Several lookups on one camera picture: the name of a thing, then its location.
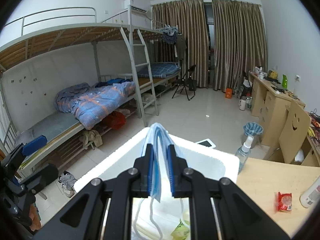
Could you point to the white air conditioner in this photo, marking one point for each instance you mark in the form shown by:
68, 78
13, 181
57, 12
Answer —
132, 3

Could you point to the green plastic holder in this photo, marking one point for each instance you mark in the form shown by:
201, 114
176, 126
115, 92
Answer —
284, 80

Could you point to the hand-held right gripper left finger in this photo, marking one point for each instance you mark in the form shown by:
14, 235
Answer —
149, 170

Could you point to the orange bag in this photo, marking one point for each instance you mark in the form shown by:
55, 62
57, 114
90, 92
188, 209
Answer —
228, 93

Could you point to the white metal bunk bed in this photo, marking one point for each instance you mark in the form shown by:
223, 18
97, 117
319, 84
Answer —
62, 36

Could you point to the bin with blue liner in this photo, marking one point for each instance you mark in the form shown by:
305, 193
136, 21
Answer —
252, 130

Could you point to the white jug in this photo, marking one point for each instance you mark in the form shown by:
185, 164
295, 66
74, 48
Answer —
242, 104

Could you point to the wooden smiley chair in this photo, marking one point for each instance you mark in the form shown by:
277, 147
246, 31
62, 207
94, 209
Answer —
292, 130

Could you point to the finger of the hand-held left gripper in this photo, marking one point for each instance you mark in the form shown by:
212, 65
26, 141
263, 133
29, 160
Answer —
37, 177
33, 142

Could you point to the red snack packet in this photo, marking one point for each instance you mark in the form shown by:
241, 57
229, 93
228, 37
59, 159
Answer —
285, 202

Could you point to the dark hanging clothes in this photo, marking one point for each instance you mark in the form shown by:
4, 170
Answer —
180, 45

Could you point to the blue garment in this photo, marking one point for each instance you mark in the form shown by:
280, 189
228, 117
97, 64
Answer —
117, 82

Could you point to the wooden desk with drawers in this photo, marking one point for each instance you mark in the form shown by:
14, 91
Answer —
270, 105

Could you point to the blue face mask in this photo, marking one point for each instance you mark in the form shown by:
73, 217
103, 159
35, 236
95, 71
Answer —
160, 155

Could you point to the white foam box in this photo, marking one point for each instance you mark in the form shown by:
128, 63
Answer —
205, 162

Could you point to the blue plaid bedding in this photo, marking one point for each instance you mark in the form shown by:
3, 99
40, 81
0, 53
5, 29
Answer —
160, 70

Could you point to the khaki cloth bundle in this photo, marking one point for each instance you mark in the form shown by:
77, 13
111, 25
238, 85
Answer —
91, 137

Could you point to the white lotion pump bottle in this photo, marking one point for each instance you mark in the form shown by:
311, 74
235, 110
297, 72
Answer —
311, 195

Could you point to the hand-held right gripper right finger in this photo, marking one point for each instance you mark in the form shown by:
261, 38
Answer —
171, 170

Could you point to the black folding chair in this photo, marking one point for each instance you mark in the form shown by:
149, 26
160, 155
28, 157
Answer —
183, 81

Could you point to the white tablet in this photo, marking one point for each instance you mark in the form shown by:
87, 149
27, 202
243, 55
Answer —
206, 143

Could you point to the blue orange quilt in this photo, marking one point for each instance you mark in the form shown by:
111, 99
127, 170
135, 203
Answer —
95, 102

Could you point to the green white plastic packet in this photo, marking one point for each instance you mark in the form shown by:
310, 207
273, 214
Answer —
178, 230

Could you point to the clear spray bottle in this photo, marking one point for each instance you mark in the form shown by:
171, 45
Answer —
242, 155

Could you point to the red bag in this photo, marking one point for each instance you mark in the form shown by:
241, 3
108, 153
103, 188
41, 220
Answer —
115, 121

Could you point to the brown curtain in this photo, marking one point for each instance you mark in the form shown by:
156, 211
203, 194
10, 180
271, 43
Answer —
180, 42
237, 45

